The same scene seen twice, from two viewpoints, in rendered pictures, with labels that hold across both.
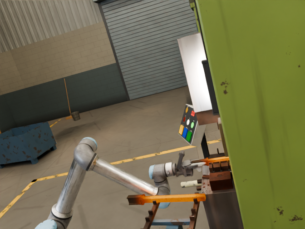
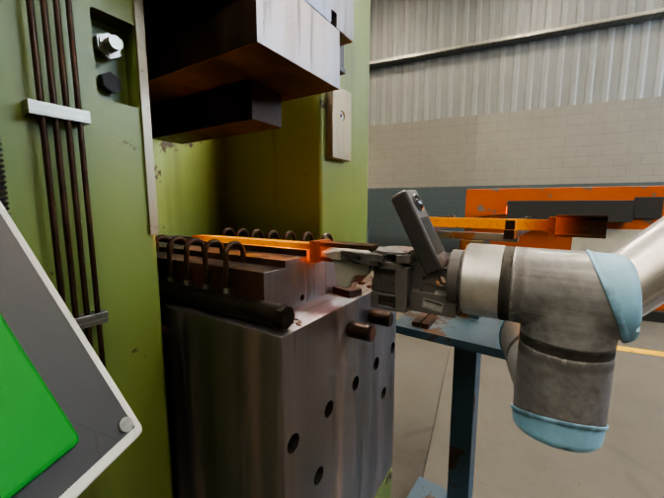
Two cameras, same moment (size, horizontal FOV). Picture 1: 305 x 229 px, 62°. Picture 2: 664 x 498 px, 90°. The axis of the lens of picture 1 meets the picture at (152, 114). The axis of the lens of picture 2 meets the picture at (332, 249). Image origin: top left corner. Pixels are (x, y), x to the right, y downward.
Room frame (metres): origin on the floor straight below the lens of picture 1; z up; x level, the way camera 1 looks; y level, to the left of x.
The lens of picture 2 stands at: (1.96, -0.09, 1.07)
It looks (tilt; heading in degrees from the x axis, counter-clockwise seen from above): 7 degrees down; 195
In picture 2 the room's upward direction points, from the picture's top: straight up
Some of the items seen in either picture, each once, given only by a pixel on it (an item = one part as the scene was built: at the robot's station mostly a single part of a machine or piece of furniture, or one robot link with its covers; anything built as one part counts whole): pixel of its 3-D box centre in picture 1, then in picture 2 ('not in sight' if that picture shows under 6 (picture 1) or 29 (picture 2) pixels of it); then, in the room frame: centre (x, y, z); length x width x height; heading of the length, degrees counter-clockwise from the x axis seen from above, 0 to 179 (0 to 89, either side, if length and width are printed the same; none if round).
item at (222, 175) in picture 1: (220, 180); not in sight; (1.28, -0.27, 0.95); 0.12 x 0.09 x 0.07; 73
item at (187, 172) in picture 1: (183, 168); (416, 277); (1.50, -0.10, 0.97); 0.12 x 0.08 x 0.09; 73
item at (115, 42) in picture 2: not in sight; (111, 62); (1.61, -0.47, 1.25); 0.03 x 0.03 x 0.07; 73
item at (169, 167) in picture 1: (170, 169); (480, 279); (1.52, -0.02, 0.98); 0.10 x 0.05 x 0.09; 163
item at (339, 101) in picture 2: (223, 136); (339, 124); (1.13, -0.30, 1.27); 0.09 x 0.02 x 0.17; 163
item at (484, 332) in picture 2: not in sight; (469, 317); (1.00, 0.05, 0.76); 0.40 x 0.30 x 0.02; 159
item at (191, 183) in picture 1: (207, 181); not in sight; (1.83, -0.28, 0.62); 0.44 x 0.05 x 0.05; 73
